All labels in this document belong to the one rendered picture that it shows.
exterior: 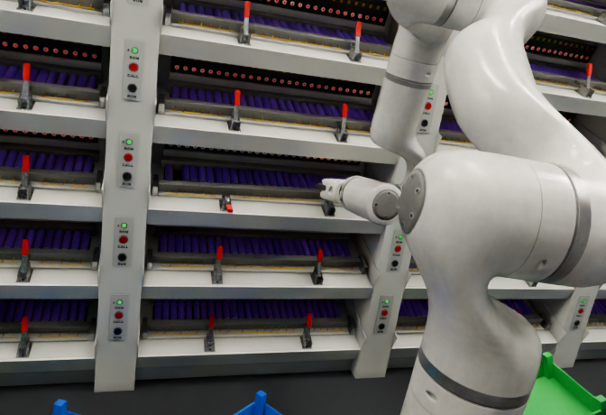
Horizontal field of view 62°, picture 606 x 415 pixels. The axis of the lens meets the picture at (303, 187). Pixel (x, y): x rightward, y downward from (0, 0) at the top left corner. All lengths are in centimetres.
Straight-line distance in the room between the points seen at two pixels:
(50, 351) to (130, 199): 43
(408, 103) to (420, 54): 9
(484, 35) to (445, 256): 30
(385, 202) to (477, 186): 54
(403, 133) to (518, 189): 51
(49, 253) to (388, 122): 84
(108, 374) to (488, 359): 104
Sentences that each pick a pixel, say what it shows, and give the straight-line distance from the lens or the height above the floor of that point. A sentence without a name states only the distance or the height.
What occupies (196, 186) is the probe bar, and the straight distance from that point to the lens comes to 124.
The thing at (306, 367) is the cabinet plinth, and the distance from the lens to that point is 152.
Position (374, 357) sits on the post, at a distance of 153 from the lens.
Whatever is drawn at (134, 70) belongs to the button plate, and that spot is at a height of 79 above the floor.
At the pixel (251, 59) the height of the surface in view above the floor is 84.
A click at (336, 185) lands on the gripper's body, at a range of 113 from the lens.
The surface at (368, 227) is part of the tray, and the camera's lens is 134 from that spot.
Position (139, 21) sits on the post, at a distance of 113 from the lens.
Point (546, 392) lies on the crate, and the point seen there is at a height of 9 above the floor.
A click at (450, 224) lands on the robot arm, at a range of 46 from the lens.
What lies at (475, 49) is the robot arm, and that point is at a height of 91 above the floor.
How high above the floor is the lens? 87
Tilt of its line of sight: 15 degrees down
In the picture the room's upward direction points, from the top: 9 degrees clockwise
